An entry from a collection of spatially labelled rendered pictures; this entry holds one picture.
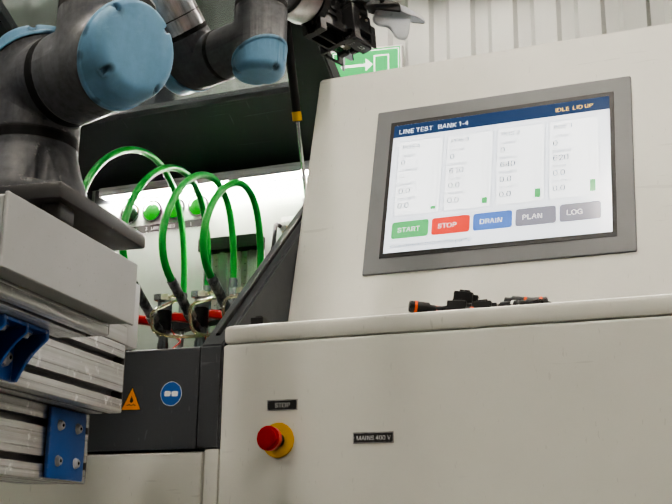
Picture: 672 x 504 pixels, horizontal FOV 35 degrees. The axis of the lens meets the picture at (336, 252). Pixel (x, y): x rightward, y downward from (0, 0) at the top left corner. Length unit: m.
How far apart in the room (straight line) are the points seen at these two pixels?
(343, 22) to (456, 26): 4.85
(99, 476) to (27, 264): 0.81
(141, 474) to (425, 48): 5.01
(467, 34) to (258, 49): 5.02
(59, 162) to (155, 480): 0.58
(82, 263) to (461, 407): 0.64
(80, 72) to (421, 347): 0.62
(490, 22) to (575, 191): 4.70
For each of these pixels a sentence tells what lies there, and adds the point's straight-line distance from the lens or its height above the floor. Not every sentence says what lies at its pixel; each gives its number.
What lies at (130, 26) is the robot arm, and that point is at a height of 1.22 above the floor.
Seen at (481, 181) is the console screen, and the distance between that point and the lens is 1.88.
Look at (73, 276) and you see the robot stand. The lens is 1.06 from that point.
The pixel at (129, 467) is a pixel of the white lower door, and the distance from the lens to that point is 1.72.
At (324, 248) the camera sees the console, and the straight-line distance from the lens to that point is 1.93.
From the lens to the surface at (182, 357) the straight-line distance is 1.70.
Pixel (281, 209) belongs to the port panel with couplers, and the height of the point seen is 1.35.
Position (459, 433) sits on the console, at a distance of 1.50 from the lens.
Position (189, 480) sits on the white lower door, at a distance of 1.67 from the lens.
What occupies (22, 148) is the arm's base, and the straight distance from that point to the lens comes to 1.32.
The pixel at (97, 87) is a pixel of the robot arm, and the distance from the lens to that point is 1.25.
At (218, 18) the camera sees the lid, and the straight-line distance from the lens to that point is 2.18.
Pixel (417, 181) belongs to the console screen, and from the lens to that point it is 1.92.
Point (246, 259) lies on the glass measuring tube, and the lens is 2.29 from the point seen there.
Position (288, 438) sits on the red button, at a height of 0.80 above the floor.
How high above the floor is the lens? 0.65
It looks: 15 degrees up
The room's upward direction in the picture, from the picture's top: 1 degrees clockwise
